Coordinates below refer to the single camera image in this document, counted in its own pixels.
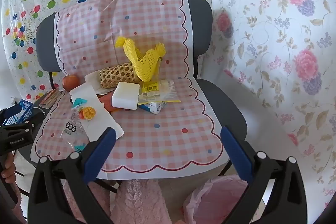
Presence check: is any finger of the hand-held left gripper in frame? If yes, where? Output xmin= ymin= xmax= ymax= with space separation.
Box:
xmin=0 ymin=105 xmax=22 ymax=126
xmin=25 ymin=107 xmax=47 ymax=133

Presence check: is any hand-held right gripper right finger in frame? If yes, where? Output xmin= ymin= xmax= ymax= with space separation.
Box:
xmin=220 ymin=126 xmax=308 ymax=224

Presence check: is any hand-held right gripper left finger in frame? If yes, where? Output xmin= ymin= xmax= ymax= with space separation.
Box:
xmin=28 ymin=127 xmax=117 ymax=224

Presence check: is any red and white paper bag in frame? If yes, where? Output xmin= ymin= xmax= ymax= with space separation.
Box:
xmin=69 ymin=82 xmax=124 ymax=143

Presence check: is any pink trash bag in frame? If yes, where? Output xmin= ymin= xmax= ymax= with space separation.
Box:
xmin=183 ymin=174 xmax=263 ymax=224

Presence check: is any white and blue milk carton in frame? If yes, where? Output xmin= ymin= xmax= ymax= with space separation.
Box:
xmin=139 ymin=100 xmax=168 ymax=115

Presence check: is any yellow snack wrapper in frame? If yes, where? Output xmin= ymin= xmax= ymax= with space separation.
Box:
xmin=138 ymin=79 xmax=181 ymax=105

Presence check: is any yellow foam fruit net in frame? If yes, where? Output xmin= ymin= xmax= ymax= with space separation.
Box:
xmin=115 ymin=35 xmax=166 ymax=83

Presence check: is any person's left forearm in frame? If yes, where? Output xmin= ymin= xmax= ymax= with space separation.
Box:
xmin=8 ymin=182 xmax=29 ymax=223

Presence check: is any person's left hand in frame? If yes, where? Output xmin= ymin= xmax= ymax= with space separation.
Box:
xmin=0 ymin=153 xmax=17 ymax=184

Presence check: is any blue plastic basket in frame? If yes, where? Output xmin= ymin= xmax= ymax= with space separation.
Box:
xmin=1 ymin=99 xmax=33 ymax=126

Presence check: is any bundle of wooden sticks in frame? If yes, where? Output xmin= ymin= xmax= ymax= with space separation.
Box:
xmin=39 ymin=88 xmax=62 ymax=109

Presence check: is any clear mango candy bag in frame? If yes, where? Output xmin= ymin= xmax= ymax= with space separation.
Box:
xmin=60 ymin=98 xmax=96 ymax=151

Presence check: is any orange carrot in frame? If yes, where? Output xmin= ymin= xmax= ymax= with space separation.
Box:
xmin=98 ymin=95 xmax=121 ymax=114

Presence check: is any red apple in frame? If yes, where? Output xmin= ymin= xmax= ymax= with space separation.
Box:
xmin=62 ymin=75 xmax=80 ymax=92

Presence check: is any white foam block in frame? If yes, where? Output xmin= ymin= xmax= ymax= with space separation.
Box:
xmin=111 ymin=81 xmax=140 ymax=110

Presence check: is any white tissue paper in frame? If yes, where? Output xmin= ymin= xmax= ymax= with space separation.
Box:
xmin=84 ymin=71 xmax=116 ymax=94

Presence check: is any pink checked plastic sheet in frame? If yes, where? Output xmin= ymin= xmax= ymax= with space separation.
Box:
xmin=31 ymin=0 xmax=224 ymax=179

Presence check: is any woven bamboo tube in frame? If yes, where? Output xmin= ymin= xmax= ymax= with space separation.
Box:
xmin=99 ymin=62 xmax=139 ymax=89

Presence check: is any floral print sheet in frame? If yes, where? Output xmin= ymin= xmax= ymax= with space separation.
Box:
xmin=207 ymin=0 xmax=336 ymax=214

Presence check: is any grey chair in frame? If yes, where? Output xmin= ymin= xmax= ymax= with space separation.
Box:
xmin=35 ymin=0 xmax=248 ymax=188

